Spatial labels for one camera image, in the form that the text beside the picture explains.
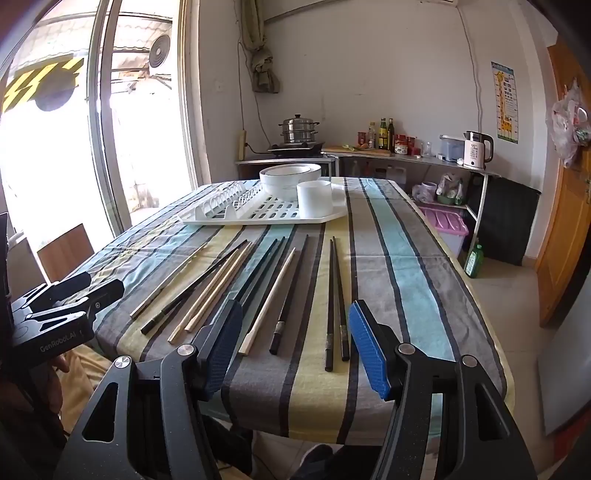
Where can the brown wooden chair back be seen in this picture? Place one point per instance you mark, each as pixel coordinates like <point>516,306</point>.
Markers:
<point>64,254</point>

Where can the translucent plastic jug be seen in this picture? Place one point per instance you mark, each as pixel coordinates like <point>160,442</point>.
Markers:
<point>396,177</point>

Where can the light wooden chopstick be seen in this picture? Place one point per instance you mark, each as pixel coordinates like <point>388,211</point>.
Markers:
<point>168,281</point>
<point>220,287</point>
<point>207,294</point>
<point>268,302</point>

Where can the giraffe wall poster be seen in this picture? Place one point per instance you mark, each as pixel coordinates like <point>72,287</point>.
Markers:
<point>504,101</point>

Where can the black panel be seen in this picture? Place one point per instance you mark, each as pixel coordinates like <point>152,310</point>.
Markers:
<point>508,221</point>

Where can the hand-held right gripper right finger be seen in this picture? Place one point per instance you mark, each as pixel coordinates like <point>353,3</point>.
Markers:
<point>369,355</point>

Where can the green bottle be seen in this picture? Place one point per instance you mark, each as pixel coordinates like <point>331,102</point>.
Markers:
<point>473,263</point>

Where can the purple cup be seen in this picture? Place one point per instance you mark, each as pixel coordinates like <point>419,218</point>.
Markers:
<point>429,191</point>

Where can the person's left hand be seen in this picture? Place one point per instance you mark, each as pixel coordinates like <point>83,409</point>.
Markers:
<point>61,363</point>

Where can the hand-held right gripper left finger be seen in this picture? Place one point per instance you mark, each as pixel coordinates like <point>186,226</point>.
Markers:
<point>226,350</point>

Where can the metal shelf table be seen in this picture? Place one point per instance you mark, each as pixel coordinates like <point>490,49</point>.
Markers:
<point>415,159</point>

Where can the white appliance side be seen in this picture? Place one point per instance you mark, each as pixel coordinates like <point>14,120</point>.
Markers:
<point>568,369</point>

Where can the clear plastic container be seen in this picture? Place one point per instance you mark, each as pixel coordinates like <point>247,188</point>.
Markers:
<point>450,147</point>

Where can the dark sauce bottle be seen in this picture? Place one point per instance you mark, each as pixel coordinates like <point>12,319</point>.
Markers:
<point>391,137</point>
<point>383,136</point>

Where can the white electric kettle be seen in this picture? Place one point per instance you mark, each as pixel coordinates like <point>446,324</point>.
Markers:
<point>475,152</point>

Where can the yellow black striped board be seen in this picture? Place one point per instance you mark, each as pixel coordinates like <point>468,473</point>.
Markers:
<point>41,83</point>

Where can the hanging plastic bags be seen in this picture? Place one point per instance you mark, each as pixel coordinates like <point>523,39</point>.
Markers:
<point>565,124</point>

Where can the white plastic dish rack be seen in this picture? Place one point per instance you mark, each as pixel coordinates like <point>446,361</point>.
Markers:
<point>258,212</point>

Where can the wooden cutting board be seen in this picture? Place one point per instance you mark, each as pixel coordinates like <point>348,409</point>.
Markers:
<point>374,151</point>

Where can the pink lid storage box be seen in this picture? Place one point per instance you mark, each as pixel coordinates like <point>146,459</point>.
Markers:
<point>443,221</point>

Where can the bundled grey curtain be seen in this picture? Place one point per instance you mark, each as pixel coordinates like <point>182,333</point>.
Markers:
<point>265,69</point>

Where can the metal stove cabinet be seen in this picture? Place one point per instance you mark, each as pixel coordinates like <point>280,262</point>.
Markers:
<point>258,162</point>

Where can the white air conditioner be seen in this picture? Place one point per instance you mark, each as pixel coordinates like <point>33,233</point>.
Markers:
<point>445,2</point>

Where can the black induction cooker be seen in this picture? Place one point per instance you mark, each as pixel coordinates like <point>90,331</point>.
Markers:
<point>295,148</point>

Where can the beige power strip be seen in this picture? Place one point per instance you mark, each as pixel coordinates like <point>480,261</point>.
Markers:
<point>241,145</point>

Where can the small clear seasoning bottle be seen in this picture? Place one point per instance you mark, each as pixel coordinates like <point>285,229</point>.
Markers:
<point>372,137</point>

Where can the red lid white jar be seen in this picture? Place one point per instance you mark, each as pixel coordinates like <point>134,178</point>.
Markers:
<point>401,146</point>

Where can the wooden door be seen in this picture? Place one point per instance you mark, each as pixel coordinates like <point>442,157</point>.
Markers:
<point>563,230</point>

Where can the outdoor fan unit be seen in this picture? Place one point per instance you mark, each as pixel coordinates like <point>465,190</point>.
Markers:
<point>160,51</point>

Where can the drinking glass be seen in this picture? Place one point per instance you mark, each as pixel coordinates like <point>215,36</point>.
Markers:
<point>427,149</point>

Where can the striped tablecloth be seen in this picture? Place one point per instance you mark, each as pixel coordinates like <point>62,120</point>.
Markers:
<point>392,277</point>

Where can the glass sliding door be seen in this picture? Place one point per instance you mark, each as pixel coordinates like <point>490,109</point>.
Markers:
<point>104,138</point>

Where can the white cup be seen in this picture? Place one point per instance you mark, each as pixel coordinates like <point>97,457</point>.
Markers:
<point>314,201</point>

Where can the white bowl dark rim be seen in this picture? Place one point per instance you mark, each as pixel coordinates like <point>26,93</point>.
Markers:
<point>281,190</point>
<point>291,171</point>

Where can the stainless steel steamer pot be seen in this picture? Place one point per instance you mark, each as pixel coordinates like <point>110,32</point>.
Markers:
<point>298,131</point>

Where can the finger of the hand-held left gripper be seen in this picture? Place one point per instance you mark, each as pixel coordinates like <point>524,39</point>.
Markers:
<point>64,286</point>
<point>99,295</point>

